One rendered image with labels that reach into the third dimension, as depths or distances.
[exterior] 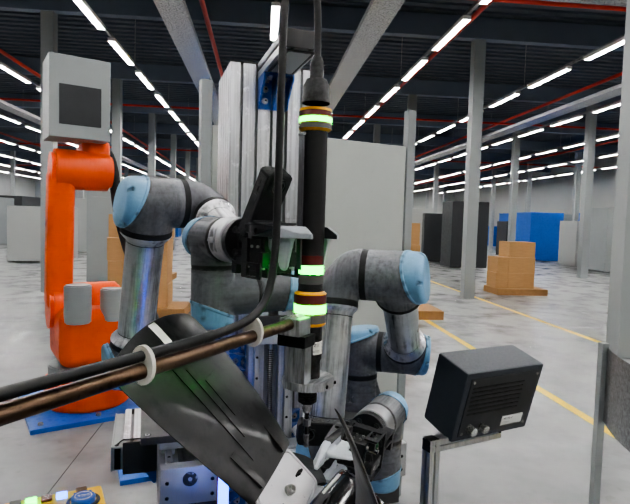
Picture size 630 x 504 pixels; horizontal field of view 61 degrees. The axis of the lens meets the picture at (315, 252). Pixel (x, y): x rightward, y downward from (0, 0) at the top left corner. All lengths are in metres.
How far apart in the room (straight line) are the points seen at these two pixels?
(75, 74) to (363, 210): 2.65
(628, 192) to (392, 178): 4.85
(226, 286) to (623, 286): 6.82
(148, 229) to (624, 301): 6.78
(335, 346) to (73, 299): 3.44
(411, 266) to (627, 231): 6.41
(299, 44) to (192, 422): 0.97
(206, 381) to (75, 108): 4.03
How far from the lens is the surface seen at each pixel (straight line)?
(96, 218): 11.54
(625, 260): 7.50
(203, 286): 0.92
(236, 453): 0.66
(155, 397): 0.61
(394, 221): 3.00
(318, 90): 0.71
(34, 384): 0.41
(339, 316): 1.18
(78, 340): 4.57
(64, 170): 4.62
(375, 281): 1.16
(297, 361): 0.70
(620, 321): 7.56
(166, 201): 1.23
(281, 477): 0.70
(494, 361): 1.44
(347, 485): 0.70
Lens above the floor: 1.57
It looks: 3 degrees down
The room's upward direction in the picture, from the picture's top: 2 degrees clockwise
